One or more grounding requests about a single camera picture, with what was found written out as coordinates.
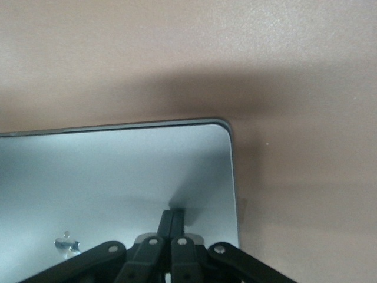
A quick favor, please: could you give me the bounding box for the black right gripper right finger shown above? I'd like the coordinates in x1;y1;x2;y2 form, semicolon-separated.
171;208;299;283

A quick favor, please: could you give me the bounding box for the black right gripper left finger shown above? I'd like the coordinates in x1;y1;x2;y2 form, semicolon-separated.
17;209;173;283

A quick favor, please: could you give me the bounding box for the grey aluminium laptop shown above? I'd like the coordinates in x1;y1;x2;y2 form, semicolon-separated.
0;118;249;283

